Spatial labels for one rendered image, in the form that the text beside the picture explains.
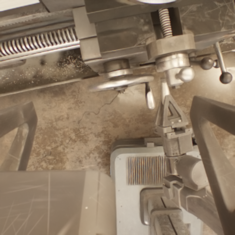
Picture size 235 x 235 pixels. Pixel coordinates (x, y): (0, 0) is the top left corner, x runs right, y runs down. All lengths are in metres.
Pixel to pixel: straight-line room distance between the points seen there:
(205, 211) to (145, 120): 0.92
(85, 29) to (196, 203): 0.49
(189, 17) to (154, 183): 0.89
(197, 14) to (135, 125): 0.95
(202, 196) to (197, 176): 0.06
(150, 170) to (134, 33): 0.83
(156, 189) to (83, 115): 0.63
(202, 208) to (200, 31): 0.38
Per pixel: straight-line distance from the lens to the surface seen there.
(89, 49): 0.54
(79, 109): 1.35
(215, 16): 0.52
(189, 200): 0.54
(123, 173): 1.14
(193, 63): 0.62
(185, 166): 0.50
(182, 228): 0.98
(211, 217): 0.51
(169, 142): 0.53
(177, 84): 0.46
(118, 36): 0.46
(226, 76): 0.74
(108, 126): 1.34
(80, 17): 0.56
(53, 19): 0.73
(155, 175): 1.17
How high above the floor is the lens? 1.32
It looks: 84 degrees down
